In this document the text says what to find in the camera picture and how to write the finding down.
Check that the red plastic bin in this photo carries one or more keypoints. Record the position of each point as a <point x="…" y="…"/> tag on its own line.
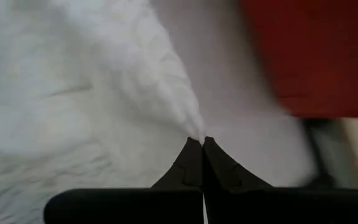
<point x="322" y="56"/>

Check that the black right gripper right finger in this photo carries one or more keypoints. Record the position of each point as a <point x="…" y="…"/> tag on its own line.
<point x="291" y="208"/>

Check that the white lace garment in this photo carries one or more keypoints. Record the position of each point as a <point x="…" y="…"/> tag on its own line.
<point x="73" y="93"/>

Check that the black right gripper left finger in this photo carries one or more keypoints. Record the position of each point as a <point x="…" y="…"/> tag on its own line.
<point x="120" y="208"/>

